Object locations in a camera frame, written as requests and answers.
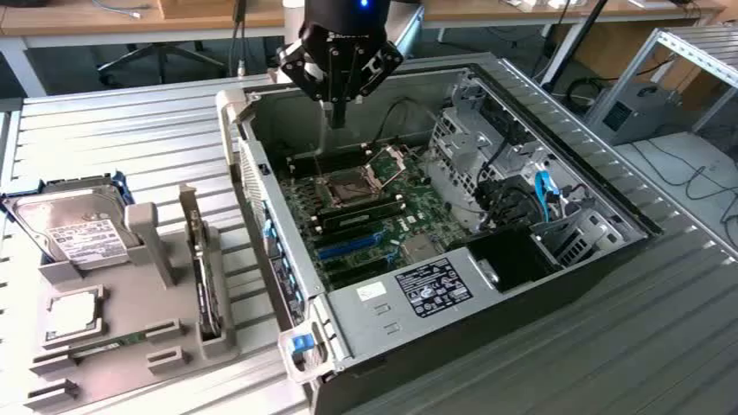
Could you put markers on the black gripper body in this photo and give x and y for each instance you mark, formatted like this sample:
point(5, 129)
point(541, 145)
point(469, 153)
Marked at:
point(346, 21)

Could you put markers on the graphics card with fan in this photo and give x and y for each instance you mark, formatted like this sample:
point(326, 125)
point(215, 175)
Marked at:
point(207, 302)

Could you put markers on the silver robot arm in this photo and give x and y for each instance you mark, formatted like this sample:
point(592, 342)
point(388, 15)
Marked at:
point(292, 13)

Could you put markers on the thin locking lever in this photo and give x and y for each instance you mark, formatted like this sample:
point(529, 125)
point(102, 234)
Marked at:
point(317, 166)

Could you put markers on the silver drive cage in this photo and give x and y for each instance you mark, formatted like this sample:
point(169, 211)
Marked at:
point(461, 142)

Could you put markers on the open metal socket cover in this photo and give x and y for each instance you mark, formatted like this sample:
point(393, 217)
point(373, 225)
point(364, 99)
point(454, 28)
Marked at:
point(386, 166)

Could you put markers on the long wooden desk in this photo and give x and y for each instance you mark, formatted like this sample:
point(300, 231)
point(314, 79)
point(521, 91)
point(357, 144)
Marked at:
point(490, 10)

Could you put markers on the office chair base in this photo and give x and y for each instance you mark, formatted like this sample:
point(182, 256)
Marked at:
point(165, 54)

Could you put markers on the brown box on desk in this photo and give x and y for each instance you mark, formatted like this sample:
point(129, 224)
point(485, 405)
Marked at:
point(190, 8)

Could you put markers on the CPU socket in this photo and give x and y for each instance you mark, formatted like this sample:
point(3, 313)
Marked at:
point(349, 190)

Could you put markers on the green motherboard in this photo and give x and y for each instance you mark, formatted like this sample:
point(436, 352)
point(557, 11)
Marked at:
point(421, 203)

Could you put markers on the black installed RAM stick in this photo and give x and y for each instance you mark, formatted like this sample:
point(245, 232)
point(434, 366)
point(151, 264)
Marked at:
point(352, 220)

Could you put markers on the black expansion slot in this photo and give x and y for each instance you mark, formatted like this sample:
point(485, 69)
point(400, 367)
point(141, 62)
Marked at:
point(358, 269)
point(346, 233)

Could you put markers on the black slanted pole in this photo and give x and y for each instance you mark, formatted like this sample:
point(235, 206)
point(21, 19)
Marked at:
point(594, 13)

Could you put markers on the blue disk caddy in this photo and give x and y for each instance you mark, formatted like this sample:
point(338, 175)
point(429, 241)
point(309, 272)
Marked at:
point(122, 186)

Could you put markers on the blue expansion slot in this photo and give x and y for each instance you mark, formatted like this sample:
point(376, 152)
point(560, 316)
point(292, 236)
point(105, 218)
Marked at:
point(346, 248)

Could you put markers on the silver chipset heatsink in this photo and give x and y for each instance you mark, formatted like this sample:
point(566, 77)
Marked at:
point(421, 250)

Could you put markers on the grey floor unit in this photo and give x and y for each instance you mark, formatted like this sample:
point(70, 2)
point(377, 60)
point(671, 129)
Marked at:
point(640, 116)

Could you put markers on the silver disk bay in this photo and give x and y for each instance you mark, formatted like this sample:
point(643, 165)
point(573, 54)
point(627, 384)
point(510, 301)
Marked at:
point(582, 233)

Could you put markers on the silver hard disk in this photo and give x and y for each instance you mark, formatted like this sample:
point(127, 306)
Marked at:
point(63, 216)

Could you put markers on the silver power supply with label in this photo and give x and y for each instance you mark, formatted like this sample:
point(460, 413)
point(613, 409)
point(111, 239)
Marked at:
point(369, 320)

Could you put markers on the grey parts rack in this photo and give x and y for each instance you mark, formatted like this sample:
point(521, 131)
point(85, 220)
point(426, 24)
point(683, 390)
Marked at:
point(133, 311)

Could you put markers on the blue case latch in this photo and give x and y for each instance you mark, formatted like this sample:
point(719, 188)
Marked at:
point(301, 344)

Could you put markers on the open black PC case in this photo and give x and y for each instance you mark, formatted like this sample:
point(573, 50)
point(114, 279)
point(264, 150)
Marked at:
point(490, 337)

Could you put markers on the silver CPU chip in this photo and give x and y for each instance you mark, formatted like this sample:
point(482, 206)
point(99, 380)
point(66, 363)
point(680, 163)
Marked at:
point(73, 315)

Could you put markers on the green RAM stick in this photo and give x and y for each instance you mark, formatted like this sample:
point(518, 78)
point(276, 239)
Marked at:
point(98, 346)

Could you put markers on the wooden desk with white frame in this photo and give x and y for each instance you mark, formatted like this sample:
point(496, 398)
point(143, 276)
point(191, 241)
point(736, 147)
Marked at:
point(58, 21)

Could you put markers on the aluminium slatted frame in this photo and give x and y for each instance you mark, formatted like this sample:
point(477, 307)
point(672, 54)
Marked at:
point(709, 52)

